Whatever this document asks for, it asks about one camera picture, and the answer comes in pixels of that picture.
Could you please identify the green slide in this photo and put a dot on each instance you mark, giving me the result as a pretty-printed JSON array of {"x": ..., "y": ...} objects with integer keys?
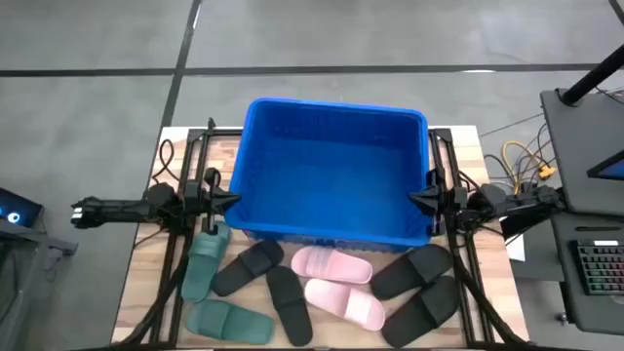
[
  {"x": 229, "y": 322},
  {"x": 202, "y": 263}
]

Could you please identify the small black slide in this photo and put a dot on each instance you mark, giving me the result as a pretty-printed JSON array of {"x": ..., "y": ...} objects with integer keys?
[
  {"x": 290, "y": 307},
  {"x": 246, "y": 268}
]

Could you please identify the large black slide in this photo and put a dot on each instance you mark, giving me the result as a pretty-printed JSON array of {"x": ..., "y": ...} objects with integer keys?
[
  {"x": 419, "y": 312},
  {"x": 409, "y": 272}
]

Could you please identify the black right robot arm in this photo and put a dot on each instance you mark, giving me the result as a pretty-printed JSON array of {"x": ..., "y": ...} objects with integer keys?
[{"x": 526, "y": 200}]

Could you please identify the grey desk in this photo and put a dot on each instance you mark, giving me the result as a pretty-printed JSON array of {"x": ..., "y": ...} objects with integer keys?
[{"x": 585, "y": 312}]

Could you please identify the blue plastic bin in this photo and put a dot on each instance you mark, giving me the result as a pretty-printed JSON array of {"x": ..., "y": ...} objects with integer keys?
[{"x": 331, "y": 185}]

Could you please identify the monitor with blue screen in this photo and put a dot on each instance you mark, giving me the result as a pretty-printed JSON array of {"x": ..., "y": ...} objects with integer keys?
[{"x": 612, "y": 168}]

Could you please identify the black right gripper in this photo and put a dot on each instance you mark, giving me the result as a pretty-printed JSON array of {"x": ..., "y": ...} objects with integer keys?
[{"x": 451, "y": 201}]

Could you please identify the white paper sheet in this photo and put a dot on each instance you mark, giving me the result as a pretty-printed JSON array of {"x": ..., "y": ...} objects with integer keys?
[{"x": 514, "y": 246}]

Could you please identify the pink slide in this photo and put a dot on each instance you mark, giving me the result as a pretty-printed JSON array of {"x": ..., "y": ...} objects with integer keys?
[
  {"x": 331, "y": 264},
  {"x": 343, "y": 303}
]

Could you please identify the grey cart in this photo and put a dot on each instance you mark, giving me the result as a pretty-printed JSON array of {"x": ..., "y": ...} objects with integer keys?
[{"x": 29, "y": 239}]

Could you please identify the black desk beam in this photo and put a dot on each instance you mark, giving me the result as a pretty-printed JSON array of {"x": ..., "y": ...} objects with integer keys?
[{"x": 521, "y": 226}]

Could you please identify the black backlit keyboard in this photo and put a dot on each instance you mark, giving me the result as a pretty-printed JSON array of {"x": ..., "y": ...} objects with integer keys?
[{"x": 602, "y": 268}]

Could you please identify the computer case with blue light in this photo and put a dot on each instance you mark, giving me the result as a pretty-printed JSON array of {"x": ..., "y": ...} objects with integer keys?
[{"x": 19, "y": 209}]

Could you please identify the black table frame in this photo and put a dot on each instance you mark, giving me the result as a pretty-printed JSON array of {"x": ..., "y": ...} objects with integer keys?
[{"x": 580, "y": 146}]

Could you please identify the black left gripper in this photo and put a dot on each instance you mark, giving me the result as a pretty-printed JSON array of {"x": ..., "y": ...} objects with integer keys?
[{"x": 211, "y": 209}]

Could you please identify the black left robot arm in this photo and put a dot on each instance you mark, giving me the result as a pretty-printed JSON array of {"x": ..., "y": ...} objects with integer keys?
[{"x": 112, "y": 210}]

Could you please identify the black pole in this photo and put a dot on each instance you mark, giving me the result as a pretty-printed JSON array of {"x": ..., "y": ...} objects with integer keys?
[{"x": 592, "y": 75}]

